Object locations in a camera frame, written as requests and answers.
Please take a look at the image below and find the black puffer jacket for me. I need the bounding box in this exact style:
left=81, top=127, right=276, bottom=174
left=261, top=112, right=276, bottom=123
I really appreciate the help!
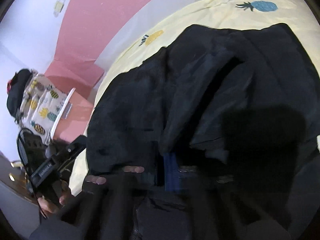
left=87, top=23, right=319, bottom=239

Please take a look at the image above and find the person's left forearm black sleeve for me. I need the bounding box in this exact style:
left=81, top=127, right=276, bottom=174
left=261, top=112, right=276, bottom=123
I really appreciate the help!
left=29, top=197, right=81, bottom=240

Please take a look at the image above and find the person's left hand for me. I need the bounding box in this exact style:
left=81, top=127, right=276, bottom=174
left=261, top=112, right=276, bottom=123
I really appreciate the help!
left=37, top=181, right=74, bottom=216

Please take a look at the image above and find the pineapple print folded quilt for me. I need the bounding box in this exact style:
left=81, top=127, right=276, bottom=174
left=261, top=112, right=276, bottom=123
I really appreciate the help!
left=17, top=70, right=67, bottom=145

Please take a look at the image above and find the black hat with red trim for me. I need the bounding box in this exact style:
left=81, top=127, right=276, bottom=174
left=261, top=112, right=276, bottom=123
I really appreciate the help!
left=7, top=69, right=33, bottom=118

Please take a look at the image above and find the yellow pineapple print bed cover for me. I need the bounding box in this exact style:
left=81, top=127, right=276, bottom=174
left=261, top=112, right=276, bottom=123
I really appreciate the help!
left=68, top=0, right=320, bottom=198

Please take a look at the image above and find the beige wall switch plate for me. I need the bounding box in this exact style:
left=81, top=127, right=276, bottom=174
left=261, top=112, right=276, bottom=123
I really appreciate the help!
left=54, top=1, right=64, bottom=14

